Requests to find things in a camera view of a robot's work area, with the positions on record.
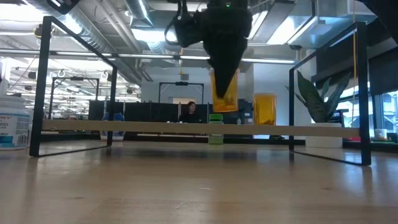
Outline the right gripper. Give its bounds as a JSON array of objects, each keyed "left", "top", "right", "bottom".
[{"left": 198, "top": 0, "right": 254, "bottom": 99}]

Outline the orange pill bottle white cap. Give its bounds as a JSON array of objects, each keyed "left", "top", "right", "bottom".
[
  {"left": 253, "top": 93, "right": 277, "bottom": 126},
  {"left": 210, "top": 68, "right": 240, "bottom": 113}
]

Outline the green caffeine bottle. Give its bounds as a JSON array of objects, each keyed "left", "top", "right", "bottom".
[{"left": 208, "top": 113, "right": 224, "bottom": 145}]

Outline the white melatonin bottle blue label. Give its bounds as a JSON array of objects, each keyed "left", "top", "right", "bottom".
[{"left": 0, "top": 95, "right": 32, "bottom": 151}]

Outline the black background equipment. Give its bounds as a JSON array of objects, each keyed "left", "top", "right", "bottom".
[{"left": 238, "top": 98, "right": 253, "bottom": 125}]

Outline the person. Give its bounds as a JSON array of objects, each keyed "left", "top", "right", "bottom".
[{"left": 178, "top": 101, "right": 201, "bottom": 124}]

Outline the long ceiling light strip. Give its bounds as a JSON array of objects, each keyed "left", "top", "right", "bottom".
[{"left": 0, "top": 49, "right": 296, "bottom": 65}]

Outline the snake plant in white pot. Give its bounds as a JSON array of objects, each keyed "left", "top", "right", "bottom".
[{"left": 285, "top": 70, "right": 353, "bottom": 149}]

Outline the dark window blind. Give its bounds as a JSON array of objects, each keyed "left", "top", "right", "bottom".
[{"left": 368, "top": 46, "right": 398, "bottom": 96}]

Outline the small white cup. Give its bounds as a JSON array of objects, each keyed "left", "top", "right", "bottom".
[{"left": 374, "top": 128, "right": 389, "bottom": 141}]

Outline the silver ventilation duct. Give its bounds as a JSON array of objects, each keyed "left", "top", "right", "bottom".
[{"left": 27, "top": 0, "right": 142, "bottom": 82}]

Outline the wooden shelf black metal frame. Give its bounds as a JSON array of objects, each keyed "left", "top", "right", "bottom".
[{"left": 29, "top": 15, "right": 373, "bottom": 167}]

